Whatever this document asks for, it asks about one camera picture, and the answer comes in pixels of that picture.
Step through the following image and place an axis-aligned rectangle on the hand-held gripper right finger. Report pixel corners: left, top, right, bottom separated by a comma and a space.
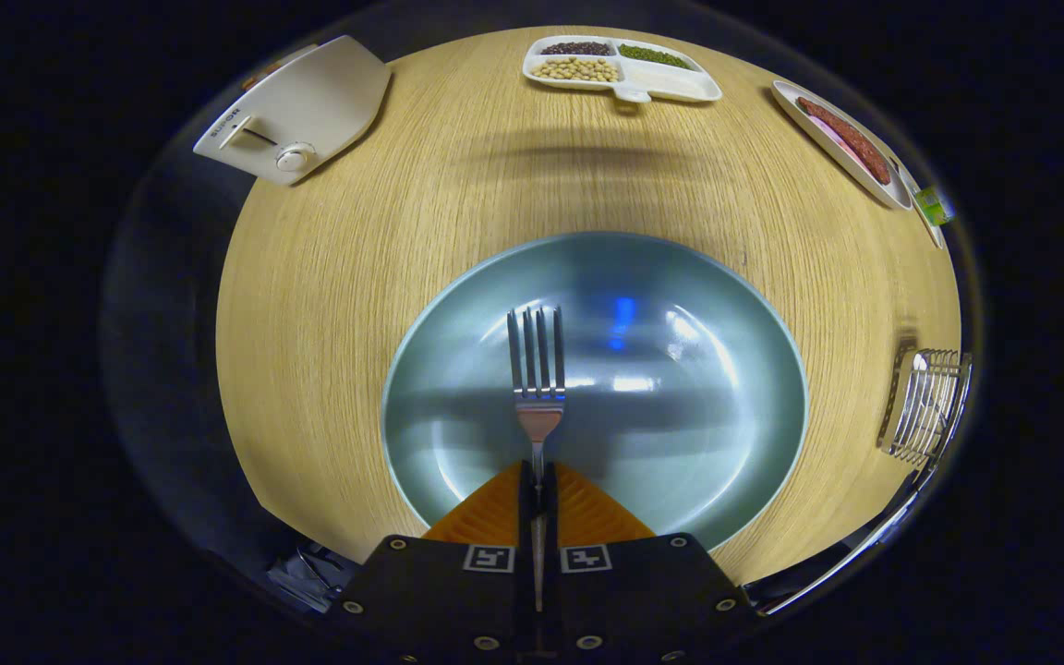
539, 460, 758, 664

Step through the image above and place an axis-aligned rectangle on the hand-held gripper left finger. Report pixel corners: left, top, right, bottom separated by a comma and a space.
333, 460, 540, 665

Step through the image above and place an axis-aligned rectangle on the fork with brown handle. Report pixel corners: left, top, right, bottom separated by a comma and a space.
506, 305, 567, 611

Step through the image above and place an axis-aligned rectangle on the round teal plate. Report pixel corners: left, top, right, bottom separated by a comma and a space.
381, 231, 810, 555

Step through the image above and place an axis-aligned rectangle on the dark metal stand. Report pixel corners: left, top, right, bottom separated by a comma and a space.
266, 545, 357, 612

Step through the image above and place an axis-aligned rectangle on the pile of yellow soybeans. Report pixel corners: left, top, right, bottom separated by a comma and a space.
530, 56, 621, 83

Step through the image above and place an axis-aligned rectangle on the white divided tray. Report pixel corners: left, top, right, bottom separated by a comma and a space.
521, 35, 723, 104

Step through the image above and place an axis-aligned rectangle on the white toaster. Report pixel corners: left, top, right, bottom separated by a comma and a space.
192, 35, 393, 187

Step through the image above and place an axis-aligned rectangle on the pink ham slice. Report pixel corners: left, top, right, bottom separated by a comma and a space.
809, 113, 865, 172

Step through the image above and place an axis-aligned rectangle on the pile of green beans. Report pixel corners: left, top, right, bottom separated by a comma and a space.
618, 43, 695, 71

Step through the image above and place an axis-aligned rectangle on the small white dish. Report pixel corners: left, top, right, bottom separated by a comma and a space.
892, 162, 947, 250

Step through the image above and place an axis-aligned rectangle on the oval beige plate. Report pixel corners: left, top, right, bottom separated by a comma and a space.
770, 79, 913, 212

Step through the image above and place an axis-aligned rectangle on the brown meat steak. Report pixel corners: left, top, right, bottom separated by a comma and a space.
796, 96, 892, 186

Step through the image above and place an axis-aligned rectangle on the small green bottle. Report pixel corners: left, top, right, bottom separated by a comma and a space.
913, 183, 956, 227

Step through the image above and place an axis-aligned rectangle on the silver wire rack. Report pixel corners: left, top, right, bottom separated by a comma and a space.
876, 347, 973, 467

